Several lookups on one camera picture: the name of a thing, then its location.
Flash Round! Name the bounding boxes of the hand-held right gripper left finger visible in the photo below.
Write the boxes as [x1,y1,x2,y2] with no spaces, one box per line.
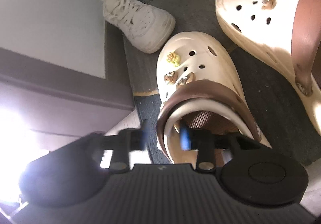
[84,120,151,171]

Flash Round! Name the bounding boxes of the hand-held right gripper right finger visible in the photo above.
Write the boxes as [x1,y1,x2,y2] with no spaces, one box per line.
[176,124,254,172]

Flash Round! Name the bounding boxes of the cream clog with charms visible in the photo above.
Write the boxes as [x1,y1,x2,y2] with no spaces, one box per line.
[155,31,272,164]
[215,0,321,139]

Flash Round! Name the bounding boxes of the white lace-up sneaker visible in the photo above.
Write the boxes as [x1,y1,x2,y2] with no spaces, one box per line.
[102,0,176,54]

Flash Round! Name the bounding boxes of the grey striped floor mat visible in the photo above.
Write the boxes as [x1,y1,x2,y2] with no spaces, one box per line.
[108,0,321,167]

